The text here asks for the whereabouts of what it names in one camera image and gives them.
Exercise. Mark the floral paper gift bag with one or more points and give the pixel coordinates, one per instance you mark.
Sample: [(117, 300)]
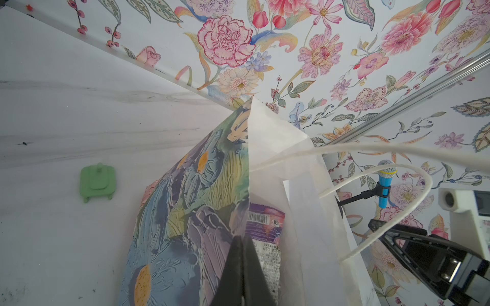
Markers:
[(189, 217)]

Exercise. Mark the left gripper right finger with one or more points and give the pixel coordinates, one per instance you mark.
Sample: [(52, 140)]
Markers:
[(255, 290)]

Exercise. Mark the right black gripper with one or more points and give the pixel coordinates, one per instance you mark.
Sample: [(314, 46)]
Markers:
[(446, 268)]

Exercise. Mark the blue microphone on stand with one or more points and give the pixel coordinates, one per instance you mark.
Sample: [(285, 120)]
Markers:
[(381, 190)]

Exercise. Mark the purple snack packet back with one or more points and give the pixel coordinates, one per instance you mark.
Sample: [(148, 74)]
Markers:
[(264, 226)]

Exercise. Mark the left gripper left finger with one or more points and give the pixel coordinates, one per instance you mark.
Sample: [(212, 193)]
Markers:
[(230, 288)]

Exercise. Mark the green plastic hook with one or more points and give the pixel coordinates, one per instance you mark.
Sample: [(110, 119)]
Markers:
[(97, 181)]

